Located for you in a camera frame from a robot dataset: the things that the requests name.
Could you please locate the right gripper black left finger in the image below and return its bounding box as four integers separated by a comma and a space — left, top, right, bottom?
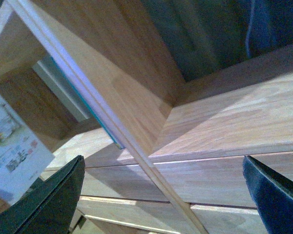
0, 155, 85, 234

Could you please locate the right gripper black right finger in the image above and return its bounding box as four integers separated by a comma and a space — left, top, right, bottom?
243, 156, 293, 234

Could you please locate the white illustrated cover book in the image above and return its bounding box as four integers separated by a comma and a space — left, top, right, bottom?
0, 95, 54, 205

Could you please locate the right wooden shelf unit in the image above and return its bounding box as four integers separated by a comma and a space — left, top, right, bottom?
10, 0, 293, 234

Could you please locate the wooden shelf unit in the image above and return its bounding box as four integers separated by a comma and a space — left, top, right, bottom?
0, 0, 201, 234
10, 0, 293, 234

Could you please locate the left wooden shelf unit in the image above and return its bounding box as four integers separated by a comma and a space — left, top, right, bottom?
0, 0, 201, 234

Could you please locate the upper right wooden drawer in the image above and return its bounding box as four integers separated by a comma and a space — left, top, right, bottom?
155, 152, 293, 208

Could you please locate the wooden drawer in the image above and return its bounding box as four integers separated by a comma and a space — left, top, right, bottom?
77, 196, 196, 234
191, 204, 267, 234
40, 163, 171, 203
155, 152, 293, 208

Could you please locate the lower right wooden drawer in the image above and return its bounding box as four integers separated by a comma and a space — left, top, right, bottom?
191, 204, 267, 234

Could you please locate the upper left wooden drawer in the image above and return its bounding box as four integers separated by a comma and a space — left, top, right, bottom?
40, 163, 171, 203

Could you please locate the lower left wooden drawer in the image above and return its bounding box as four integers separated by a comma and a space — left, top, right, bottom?
77, 196, 196, 234

